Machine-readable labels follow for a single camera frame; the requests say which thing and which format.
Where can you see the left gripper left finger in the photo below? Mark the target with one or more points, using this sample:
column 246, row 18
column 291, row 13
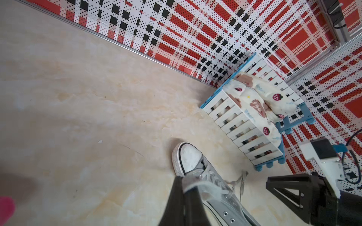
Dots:
column 174, row 211

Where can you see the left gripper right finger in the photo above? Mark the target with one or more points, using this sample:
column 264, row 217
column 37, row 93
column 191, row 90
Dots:
column 194, row 213

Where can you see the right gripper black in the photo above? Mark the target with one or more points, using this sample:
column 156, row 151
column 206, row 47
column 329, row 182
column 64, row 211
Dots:
column 310, row 197

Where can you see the grey canvas sneaker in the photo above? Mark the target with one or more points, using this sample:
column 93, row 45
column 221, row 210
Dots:
column 226, row 212

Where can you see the grey shoelace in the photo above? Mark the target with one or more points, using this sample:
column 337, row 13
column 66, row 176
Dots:
column 211, row 186

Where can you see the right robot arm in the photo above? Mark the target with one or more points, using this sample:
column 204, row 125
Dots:
column 349, row 210

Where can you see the bear print blanket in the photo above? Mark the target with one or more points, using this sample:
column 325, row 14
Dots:
column 261, row 102

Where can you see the white blue toy crib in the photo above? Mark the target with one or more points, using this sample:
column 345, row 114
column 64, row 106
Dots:
column 238, row 127

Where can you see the pink striped plush toy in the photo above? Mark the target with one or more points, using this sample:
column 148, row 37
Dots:
column 7, row 210

